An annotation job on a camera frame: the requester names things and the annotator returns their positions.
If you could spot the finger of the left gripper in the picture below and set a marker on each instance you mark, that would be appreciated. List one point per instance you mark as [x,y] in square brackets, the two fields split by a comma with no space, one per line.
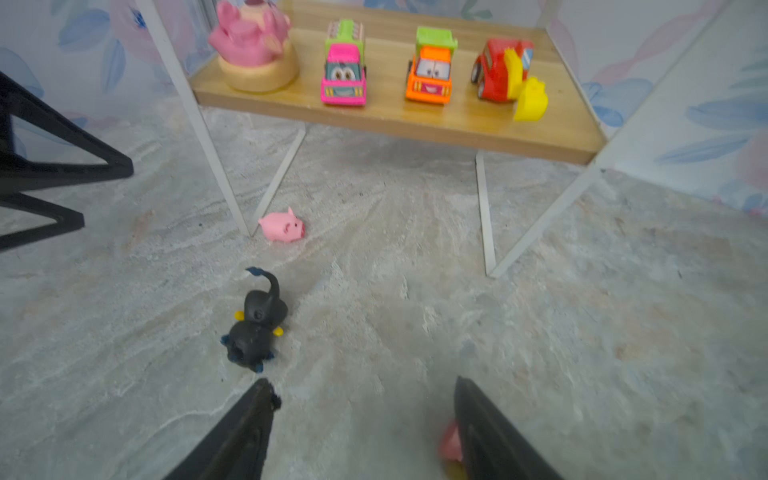
[19,174]
[64,220]

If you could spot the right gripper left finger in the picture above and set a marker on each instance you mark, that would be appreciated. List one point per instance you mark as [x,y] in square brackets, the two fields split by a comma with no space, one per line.
[236,448]

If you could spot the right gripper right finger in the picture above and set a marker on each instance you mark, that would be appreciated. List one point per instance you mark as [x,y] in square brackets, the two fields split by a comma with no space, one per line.
[487,444]

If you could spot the olive hair doll head toy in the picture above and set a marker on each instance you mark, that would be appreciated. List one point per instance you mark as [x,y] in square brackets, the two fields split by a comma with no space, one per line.
[451,455]

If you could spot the black yellow shark toy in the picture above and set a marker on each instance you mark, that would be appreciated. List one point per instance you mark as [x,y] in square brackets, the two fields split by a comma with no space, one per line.
[249,341]

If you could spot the pink bear donut toy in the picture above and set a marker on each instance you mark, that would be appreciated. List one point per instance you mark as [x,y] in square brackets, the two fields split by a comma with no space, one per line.
[256,54]

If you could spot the pink toy car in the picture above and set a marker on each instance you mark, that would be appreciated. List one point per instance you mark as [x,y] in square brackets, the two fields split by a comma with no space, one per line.
[344,81]

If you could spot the red yellow toy excavator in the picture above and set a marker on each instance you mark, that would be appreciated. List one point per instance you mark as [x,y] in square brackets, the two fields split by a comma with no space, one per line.
[501,74]

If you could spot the green orange toy truck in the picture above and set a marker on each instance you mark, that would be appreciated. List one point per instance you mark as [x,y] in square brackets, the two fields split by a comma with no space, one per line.
[429,77]

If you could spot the pink pig toy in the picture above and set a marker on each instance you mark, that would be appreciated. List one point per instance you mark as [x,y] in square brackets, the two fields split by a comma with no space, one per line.
[282,227]

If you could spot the white frame wooden two-tier shelf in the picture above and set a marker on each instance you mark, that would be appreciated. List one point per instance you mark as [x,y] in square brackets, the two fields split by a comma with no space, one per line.
[568,132]

